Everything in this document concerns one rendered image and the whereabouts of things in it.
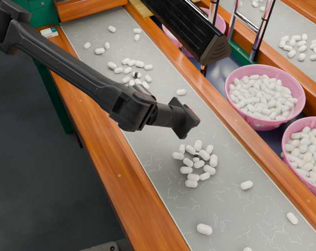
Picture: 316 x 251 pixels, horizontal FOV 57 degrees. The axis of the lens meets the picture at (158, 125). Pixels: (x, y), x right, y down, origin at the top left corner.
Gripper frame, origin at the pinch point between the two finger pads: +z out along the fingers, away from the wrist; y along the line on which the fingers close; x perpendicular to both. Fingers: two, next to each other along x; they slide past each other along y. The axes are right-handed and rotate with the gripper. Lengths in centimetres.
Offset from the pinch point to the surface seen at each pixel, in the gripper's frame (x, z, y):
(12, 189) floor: 109, -2, 61
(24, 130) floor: 98, 10, 98
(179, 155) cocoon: 10.8, -1.2, -3.4
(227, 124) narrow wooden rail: -1.4, 13.9, -1.1
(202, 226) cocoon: 14.6, -5.9, -23.5
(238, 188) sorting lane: 6.5, 7.3, -19.5
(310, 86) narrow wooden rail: -23.9, 40.2, -2.5
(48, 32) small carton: 18, -16, 70
